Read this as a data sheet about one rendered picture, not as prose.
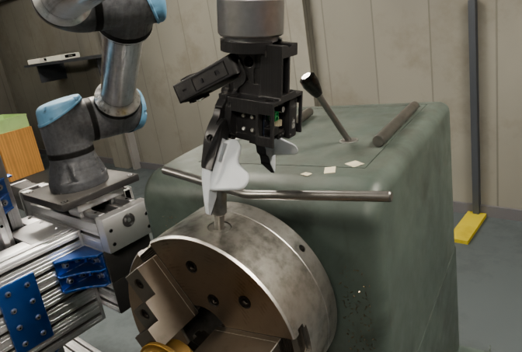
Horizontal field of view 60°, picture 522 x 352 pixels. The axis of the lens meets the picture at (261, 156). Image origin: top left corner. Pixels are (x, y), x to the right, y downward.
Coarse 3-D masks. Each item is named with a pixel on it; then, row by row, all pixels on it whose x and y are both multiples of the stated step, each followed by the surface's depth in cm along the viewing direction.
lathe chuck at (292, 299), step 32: (192, 224) 66; (256, 224) 66; (160, 256) 66; (192, 256) 63; (224, 256) 59; (256, 256) 61; (288, 256) 63; (128, 288) 73; (192, 288) 65; (224, 288) 61; (256, 288) 58; (288, 288) 60; (192, 320) 71; (224, 320) 64; (256, 320) 60; (288, 320) 58; (320, 320) 63
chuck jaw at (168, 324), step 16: (144, 256) 69; (144, 272) 64; (160, 272) 65; (144, 288) 64; (160, 288) 64; (176, 288) 66; (144, 304) 62; (160, 304) 63; (176, 304) 64; (192, 304) 66; (144, 320) 63; (160, 320) 61; (176, 320) 63; (144, 336) 61; (160, 336) 60
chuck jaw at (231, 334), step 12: (216, 336) 62; (228, 336) 62; (240, 336) 61; (252, 336) 60; (264, 336) 60; (276, 336) 59; (300, 336) 60; (204, 348) 60; (216, 348) 60; (228, 348) 59; (240, 348) 59; (252, 348) 58; (264, 348) 58; (276, 348) 58; (288, 348) 59; (300, 348) 60
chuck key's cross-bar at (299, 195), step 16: (176, 176) 65; (192, 176) 64; (224, 192) 61; (240, 192) 60; (256, 192) 58; (272, 192) 57; (288, 192) 56; (304, 192) 54; (320, 192) 53; (336, 192) 52; (352, 192) 51; (368, 192) 50; (384, 192) 49
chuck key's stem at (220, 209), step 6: (222, 192) 61; (222, 198) 62; (216, 204) 62; (222, 204) 62; (216, 210) 62; (222, 210) 62; (216, 216) 63; (222, 216) 63; (216, 222) 64; (222, 222) 64; (216, 228) 64; (222, 228) 64
